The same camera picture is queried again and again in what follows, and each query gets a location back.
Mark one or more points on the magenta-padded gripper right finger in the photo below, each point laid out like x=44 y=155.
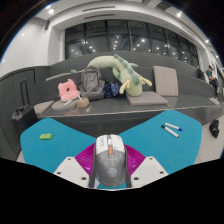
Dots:
x=136 y=163

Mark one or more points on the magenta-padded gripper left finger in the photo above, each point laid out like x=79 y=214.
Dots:
x=83 y=163

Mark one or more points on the grey computer mouse orange accent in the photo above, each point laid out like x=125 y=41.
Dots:
x=110 y=163

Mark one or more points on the small green eraser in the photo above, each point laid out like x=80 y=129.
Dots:
x=46 y=136

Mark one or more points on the white marker blue cap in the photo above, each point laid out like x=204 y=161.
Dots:
x=173 y=126

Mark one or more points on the small tan hat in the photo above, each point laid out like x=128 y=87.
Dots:
x=83 y=103

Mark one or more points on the flat grey square cushion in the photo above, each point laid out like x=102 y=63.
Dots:
x=146 y=99
x=43 y=107

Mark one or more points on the pink plush cushion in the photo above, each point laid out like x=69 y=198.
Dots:
x=68 y=91

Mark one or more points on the dark blue patterned bag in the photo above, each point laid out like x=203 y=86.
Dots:
x=111 y=89

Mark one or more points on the grey backpack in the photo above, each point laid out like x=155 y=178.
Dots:
x=90 y=83

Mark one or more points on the black bag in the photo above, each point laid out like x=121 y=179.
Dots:
x=214 y=128

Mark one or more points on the large green dragon plush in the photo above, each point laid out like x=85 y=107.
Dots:
x=130 y=78

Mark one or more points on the upright grey seat cushion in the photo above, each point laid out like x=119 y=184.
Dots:
x=165 y=81

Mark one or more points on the person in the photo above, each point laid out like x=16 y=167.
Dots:
x=211 y=76

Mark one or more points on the round ceiling lights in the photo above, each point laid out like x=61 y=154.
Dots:
x=50 y=11

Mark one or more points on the large dark window wall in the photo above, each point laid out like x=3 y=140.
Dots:
x=133 y=38

